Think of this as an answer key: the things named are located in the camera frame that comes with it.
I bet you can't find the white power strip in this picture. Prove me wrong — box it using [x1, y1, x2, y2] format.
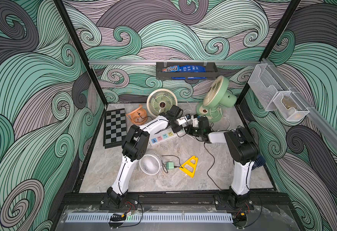
[148, 128, 178, 146]

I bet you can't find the green USB adapter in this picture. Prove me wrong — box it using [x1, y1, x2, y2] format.
[166, 162, 175, 170]

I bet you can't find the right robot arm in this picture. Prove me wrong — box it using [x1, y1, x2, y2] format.
[187, 115, 259, 208]

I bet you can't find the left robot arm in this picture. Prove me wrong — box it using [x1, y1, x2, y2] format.
[107, 105, 192, 208]

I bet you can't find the cream round desk fan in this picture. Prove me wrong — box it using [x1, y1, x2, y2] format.
[146, 89, 178, 117]

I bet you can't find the green desk fan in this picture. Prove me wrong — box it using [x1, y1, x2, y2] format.
[196, 76, 237, 123]

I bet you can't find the white small fan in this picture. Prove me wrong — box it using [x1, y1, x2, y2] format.
[139, 149, 163, 176]

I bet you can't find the dark blue fan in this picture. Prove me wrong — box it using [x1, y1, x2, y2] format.
[252, 155, 266, 170]

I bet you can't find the blue snack packet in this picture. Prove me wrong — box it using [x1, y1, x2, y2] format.
[162, 65, 206, 73]

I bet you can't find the chessboard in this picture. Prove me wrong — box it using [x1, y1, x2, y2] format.
[103, 108, 127, 149]

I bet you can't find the clear plastic bin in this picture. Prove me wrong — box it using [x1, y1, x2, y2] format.
[248, 64, 309, 122]

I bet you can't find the white ventilation grille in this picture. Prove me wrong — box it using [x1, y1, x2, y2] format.
[65, 212, 233, 223]

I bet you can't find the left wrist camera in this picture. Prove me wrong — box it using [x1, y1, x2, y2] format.
[176, 114, 192, 127]

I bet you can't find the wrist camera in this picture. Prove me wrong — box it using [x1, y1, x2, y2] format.
[191, 116, 199, 128]
[176, 114, 192, 127]

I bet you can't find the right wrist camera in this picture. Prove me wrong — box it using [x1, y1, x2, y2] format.
[191, 116, 199, 128]

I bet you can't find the black USB cable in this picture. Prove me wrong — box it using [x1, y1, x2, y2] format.
[203, 141, 224, 191]

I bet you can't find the white fan power cable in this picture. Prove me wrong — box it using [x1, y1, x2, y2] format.
[185, 100, 233, 133]

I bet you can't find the yellow triangle frame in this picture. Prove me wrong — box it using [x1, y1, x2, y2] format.
[180, 156, 198, 178]

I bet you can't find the black wall basket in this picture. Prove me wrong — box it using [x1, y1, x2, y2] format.
[156, 61, 218, 80]

